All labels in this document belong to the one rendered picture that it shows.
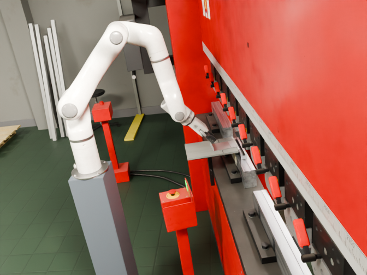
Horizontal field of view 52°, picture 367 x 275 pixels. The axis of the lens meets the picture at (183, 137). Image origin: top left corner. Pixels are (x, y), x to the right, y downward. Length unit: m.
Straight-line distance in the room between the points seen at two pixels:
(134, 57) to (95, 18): 2.62
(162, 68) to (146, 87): 3.68
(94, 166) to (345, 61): 1.48
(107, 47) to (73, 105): 0.30
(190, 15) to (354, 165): 2.11
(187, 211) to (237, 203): 0.31
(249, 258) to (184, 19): 1.71
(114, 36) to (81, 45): 3.86
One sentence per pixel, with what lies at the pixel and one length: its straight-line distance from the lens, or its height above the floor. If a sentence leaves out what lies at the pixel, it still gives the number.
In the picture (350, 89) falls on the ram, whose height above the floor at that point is 1.67.
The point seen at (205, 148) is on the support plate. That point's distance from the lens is 1.98.
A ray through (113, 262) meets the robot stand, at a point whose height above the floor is 0.46.
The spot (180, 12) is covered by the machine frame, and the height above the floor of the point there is 1.61.
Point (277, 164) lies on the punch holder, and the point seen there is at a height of 1.32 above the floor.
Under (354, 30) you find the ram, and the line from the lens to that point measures 0.62.
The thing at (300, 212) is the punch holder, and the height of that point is 1.29.
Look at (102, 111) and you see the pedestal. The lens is 3.56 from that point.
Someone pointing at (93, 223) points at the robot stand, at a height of 0.73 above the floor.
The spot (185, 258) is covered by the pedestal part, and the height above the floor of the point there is 0.40.
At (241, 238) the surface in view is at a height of 0.87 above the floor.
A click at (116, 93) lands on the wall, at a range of 5.55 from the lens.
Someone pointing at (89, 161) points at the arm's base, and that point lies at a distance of 1.91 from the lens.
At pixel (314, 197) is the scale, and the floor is 1.39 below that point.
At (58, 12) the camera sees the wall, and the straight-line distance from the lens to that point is 5.53.
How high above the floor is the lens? 1.88
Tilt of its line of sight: 24 degrees down
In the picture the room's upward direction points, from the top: 8 degrees counter-clockwise
